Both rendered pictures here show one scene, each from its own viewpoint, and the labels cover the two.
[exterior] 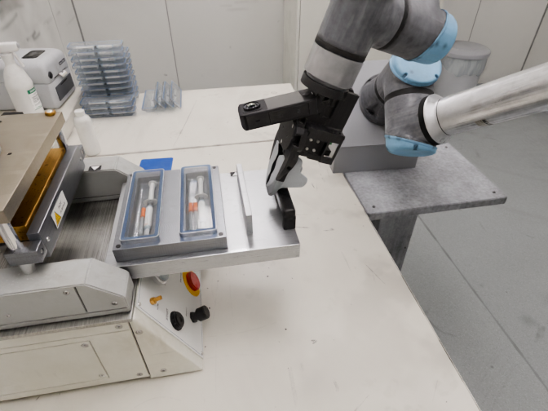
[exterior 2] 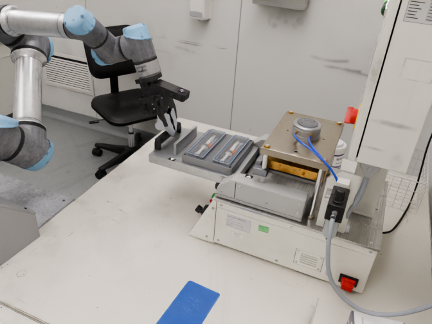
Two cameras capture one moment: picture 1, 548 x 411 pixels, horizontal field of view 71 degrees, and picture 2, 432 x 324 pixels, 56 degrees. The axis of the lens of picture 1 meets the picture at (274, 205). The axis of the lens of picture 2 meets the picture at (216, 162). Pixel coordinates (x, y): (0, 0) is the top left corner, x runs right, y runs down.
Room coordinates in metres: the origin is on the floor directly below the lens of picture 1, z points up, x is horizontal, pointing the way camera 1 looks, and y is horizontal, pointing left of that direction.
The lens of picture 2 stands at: (1.46, 0.75, 1.62)
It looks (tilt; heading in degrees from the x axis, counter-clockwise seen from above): 31 degrees down; 212
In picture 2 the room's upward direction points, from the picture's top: 4 degrees clockwise
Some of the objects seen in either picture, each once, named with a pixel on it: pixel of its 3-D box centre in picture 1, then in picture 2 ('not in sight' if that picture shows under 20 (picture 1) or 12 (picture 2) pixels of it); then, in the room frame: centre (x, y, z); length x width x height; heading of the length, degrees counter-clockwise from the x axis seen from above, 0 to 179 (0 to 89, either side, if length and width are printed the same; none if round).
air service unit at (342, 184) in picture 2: not in sight; (333, 208); (0.65, 0.59, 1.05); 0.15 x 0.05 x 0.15; 10
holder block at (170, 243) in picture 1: (173, 207); (218, 150); (0.50, 0.17, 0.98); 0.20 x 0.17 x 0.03; 10
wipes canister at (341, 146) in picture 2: not in sight; (332, 157); (0.02, 0.41, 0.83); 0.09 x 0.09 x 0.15
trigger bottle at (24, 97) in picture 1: (19, 81); not in sight; (1.24, 0.84, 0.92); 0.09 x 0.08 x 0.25; 107
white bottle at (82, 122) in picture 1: (86, 132); not in sight; (1.07, 0.59, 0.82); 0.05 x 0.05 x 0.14
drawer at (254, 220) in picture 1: (202, 209); (205, 150); (0.51, 0.12, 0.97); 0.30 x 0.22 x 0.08; 100
